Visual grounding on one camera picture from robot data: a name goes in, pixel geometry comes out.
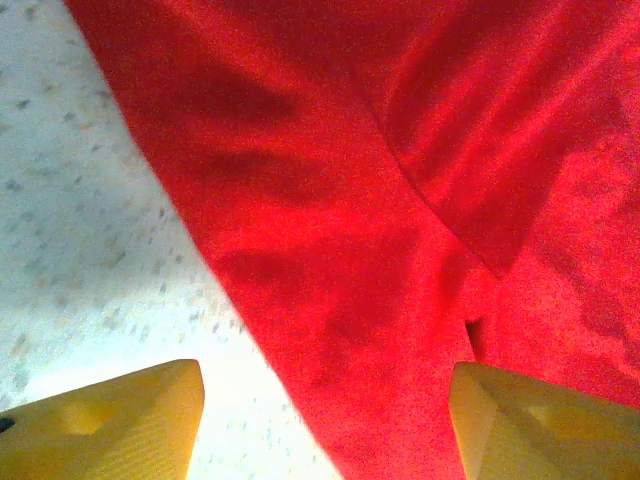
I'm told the red bear print t-shirt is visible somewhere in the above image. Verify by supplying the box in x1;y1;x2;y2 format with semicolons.
64;0;640;480

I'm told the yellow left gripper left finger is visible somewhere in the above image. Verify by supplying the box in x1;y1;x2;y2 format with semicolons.
0;358;206;480

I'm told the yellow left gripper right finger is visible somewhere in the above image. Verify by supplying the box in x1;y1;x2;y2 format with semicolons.
448;360;640;480

